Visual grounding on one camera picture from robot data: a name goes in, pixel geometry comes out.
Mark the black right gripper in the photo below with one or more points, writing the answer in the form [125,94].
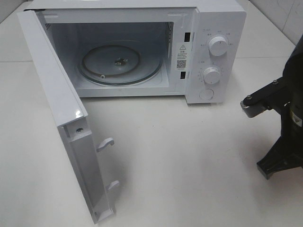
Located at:
[285,96]

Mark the round door release button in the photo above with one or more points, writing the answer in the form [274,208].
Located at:
[206,94]

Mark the white microwave door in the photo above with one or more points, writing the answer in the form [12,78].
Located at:
[69,114]

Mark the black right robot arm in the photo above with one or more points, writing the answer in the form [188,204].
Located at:
[294,65]

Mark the white lower microwave knob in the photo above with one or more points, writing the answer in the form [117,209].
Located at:
[211,75]

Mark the white microwave knob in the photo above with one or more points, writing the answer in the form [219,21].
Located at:
[218,45]
[211,75]

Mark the white upper microwave knob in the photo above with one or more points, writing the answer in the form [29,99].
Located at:
[218,45]

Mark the white microwave oven body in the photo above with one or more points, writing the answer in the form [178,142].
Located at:
[181,29]

